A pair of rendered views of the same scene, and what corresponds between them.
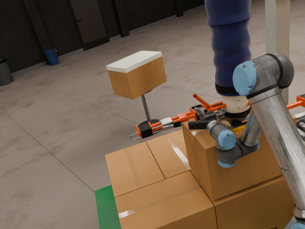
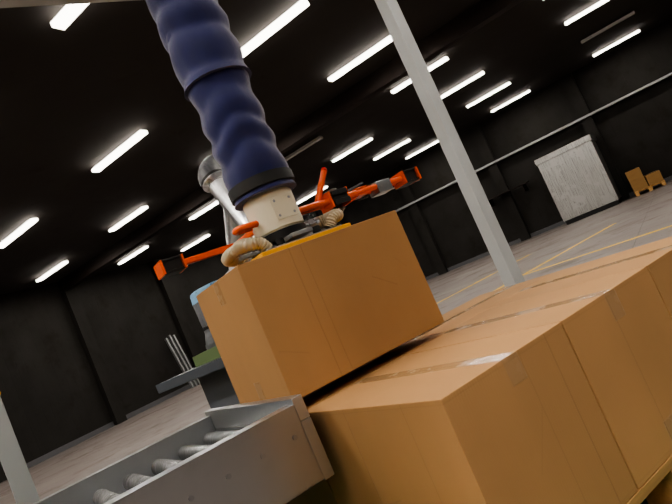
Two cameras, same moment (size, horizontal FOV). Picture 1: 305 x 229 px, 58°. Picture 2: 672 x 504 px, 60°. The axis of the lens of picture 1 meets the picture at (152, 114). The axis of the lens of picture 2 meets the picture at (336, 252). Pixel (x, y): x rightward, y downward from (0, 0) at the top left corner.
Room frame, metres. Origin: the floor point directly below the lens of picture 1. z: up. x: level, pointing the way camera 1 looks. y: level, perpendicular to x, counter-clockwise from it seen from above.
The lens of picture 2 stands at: (3.32, -1.17, 0.80)
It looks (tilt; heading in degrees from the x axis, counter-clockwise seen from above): 4 degrees up; 156
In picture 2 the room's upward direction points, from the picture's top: 24 degrees counter-clockwise
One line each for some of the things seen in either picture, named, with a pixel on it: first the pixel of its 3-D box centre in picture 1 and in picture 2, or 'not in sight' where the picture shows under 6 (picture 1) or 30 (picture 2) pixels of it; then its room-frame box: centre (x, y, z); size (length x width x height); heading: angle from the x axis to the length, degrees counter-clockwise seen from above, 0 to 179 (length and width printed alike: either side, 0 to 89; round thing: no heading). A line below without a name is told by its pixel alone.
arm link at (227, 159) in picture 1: (227, 154); not in sight; (1.17, -0.34, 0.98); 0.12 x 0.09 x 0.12; 107
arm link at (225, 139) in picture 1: (223, 136); not in sight; (1.18, -0.33, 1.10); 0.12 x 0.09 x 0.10; 10
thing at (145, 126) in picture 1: (145, 129); (406, 177); (1.43, 0.06, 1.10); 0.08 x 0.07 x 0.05; 100
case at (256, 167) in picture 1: (236, 144); (319, 308); (1.52, -0.51, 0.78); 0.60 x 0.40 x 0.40; 99
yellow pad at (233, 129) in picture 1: (245, 120); not in sight; (1.43, -0.54, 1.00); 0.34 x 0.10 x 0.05; 100
